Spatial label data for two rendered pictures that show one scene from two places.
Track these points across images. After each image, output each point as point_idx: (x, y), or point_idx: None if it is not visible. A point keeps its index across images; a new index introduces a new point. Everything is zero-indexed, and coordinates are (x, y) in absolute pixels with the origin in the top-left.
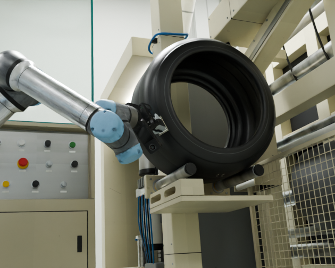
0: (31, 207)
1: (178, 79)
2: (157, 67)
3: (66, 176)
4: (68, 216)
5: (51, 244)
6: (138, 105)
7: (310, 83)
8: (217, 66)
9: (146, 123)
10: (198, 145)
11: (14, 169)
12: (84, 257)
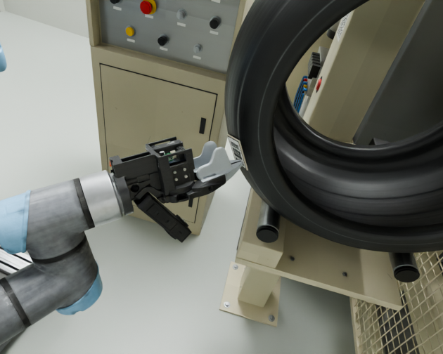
0: (154, 72)
1: None
2: (275, 8)
3: (203, 38)
4: (194, 94)
5: (173, 117)
6: (155, 155)
7: None
8: None
9: (156, 205)
10: (298, 211)
11: (139, 12)
12: (205, 139)
